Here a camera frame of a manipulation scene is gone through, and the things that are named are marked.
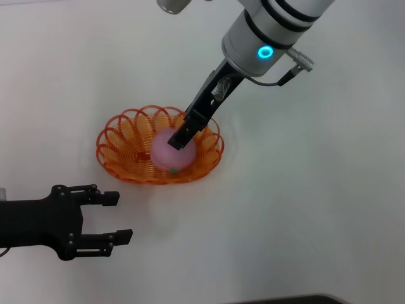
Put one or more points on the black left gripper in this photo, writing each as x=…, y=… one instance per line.
x=38, y=221

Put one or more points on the pink plush peach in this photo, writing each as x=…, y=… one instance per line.
x=164, y=152

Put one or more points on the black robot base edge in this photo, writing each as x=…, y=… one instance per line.
x=284, y=300

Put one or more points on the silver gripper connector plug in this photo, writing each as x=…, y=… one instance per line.
x=221, y=88

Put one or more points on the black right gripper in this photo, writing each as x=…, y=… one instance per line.
x=204, y=101

